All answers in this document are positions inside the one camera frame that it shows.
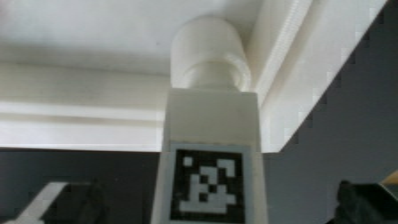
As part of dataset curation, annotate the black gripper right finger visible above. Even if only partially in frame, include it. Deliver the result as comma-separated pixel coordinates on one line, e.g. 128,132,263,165
331,180,398,224

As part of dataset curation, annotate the white square tabletop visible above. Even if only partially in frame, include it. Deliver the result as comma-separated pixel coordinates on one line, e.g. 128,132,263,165
0,0,390,152

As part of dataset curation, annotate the white table leg with tag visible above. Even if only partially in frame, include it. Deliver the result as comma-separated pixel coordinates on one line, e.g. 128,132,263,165
151,17,269,224

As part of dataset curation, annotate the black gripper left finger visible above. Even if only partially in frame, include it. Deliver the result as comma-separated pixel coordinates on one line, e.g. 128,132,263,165
11,182,109,224

